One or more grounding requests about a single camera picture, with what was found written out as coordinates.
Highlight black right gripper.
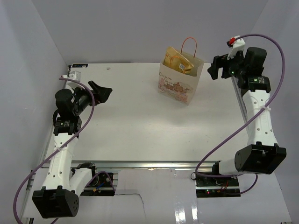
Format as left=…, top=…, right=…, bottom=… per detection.
left=208, top=49, right=248, bottom=80

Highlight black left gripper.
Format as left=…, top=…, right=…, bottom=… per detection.
left=71, top=81, right=112, bottom=116

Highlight brown paper snack pouch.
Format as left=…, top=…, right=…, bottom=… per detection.
left=163, top=46, right=194, bottom=75

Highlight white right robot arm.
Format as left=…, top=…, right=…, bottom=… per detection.
left=207, top=47, right=286, bottom=186

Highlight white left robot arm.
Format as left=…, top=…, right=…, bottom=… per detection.
left=32, top=81, right=113, bottom=219

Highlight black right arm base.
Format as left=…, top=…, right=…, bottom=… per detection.
left=190, top=172, right=241, bottom=198

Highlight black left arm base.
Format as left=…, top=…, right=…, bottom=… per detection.
left=76, top=162, right=115, bottom=192

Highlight blue left corner label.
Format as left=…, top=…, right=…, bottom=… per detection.
left=71, top=63, right=88, bottom=68

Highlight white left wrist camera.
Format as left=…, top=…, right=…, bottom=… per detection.
left=61, top=71, right=83, bottom=91

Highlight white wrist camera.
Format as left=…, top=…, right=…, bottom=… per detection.
left=227, top=35, right=246, bottom=60
left=61, top=71, right=83, bottom=91

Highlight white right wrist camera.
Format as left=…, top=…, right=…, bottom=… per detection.
left=227, top=35, right=246, bottom=60

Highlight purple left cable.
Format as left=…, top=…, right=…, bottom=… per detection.
left=13, top=76, right=115, bottom=224

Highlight purple cable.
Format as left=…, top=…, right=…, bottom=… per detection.
left=13, top=76, right=115, bottom=224
left=195, top=34, right=286, bottom=196

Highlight cream paper bag orange handles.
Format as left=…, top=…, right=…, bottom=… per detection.
left=158, top=37, right=204, bottom=105

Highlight aluminium front rail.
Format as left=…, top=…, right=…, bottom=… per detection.
left=41, top=161, right=222, bottom=169

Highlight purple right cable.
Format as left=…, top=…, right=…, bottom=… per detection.
left=195, top=34, right=286, bottom=196

